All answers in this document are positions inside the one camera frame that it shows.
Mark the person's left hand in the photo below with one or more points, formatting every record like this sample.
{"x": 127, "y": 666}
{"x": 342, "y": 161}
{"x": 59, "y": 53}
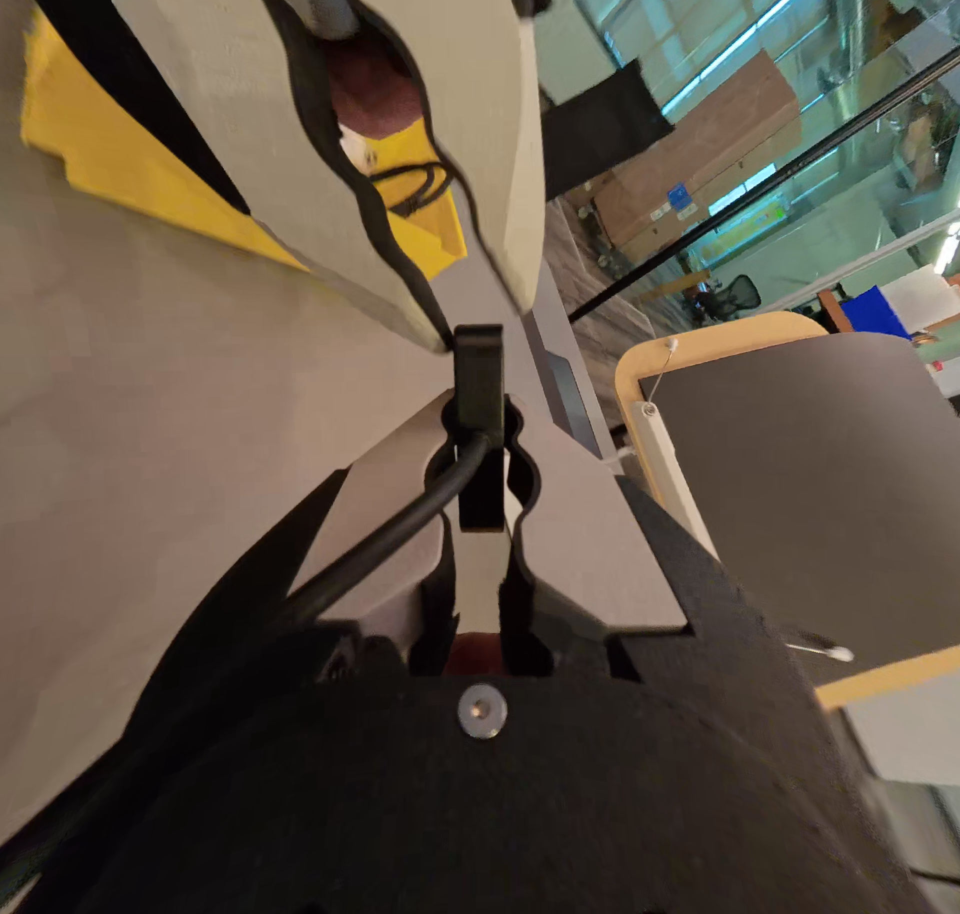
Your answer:
{"x": 372, "y": 86}

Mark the yellow plastic bin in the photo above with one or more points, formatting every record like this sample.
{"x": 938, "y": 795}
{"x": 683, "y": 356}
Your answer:
{"x": 105, "y": 149}

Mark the black boom pole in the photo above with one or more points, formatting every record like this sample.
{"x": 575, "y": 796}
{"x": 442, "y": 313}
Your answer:
{"x": 780, "y": 187}

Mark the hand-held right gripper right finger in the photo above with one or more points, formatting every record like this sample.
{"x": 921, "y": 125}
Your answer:
{"x": 600, "y": 554}

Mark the black office chair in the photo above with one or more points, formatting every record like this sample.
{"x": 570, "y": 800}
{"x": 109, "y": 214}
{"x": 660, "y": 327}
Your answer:
{"x": 600, "y": 127}

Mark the dark monitor with wooden back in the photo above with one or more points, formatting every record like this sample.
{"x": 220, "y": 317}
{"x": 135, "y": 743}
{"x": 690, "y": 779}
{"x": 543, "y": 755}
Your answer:
{"x": 810, "y": 479}

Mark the blue storage bin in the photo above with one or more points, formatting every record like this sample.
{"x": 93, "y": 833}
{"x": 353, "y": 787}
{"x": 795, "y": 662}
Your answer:
{"x": 878, "y": 311}

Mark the brown cardboard box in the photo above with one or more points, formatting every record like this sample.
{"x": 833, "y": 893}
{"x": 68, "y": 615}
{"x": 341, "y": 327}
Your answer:
{"x": 705, "y": 149}

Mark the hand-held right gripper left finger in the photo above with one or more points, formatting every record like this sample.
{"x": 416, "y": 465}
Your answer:
{"x": 375, "y": 532}

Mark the black hdmi switch box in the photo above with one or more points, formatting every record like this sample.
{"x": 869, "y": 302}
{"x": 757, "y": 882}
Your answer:
{"x": 477, "y": 389}

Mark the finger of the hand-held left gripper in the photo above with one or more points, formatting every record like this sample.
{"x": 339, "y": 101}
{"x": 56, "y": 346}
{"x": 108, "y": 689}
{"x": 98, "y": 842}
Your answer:
{"x": 225, "y": 59}
{"x": 480, "y": 89}

